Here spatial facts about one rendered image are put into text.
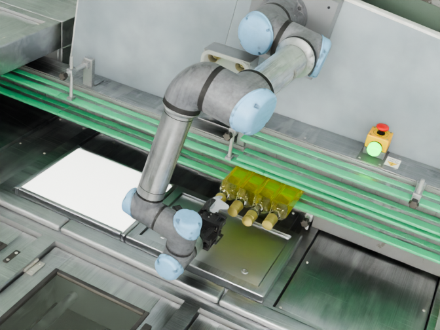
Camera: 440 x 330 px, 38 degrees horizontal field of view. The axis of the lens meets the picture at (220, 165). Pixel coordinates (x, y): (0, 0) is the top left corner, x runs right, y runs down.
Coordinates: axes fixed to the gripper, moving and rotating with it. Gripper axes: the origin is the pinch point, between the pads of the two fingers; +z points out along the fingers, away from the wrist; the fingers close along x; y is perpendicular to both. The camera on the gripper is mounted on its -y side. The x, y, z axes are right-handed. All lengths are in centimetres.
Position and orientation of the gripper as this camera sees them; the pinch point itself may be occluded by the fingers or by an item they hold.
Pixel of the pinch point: (216, 203)
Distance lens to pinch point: 194.6
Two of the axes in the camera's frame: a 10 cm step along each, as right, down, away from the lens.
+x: 1.5, -8.3, -5.4
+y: 8.9, 3.5, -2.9
